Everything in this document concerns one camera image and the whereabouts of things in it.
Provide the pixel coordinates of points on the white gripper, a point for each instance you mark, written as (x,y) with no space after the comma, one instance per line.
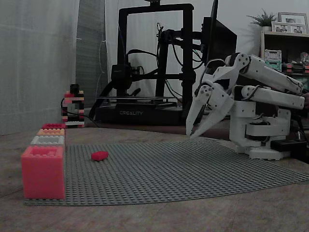
(218,101)

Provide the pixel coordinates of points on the small red brick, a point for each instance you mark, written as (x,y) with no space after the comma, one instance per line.
(99,156)

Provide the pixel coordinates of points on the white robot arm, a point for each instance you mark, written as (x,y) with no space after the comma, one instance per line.
(265,72)

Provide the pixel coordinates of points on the grey studded baseplate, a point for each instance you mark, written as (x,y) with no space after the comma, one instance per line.
(169,174)

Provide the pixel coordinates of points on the multicolour brick tower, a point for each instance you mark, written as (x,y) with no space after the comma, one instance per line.
(73,108)

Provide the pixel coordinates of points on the dark pink brick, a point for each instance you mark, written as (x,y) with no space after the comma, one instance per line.
(53,126)

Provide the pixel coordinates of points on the orange brick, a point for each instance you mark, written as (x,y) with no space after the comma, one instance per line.
(50,132)

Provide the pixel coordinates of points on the grey brick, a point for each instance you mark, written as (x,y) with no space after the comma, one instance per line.
(47,140)

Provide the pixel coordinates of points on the large pink brick block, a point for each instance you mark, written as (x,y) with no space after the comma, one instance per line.
(43,176)

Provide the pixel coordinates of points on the black Creality 3D printer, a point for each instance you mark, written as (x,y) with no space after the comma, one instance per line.
(149,106)

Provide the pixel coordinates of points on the black monitor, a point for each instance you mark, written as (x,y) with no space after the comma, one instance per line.
(219,36)

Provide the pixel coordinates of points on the wooden shelf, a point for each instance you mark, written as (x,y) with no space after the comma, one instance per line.
(287,43)

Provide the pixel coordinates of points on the small potted green plant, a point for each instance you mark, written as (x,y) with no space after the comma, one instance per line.
(264,20)

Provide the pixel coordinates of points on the grey curtain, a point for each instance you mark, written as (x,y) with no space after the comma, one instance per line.
(90,48)

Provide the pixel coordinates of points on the small white picture frame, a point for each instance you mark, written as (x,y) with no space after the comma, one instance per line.
(288,27)

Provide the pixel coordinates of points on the large white picture frame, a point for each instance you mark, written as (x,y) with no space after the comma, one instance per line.
(292,17)

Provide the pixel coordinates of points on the small black camera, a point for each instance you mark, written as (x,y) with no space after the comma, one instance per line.
(74,88)

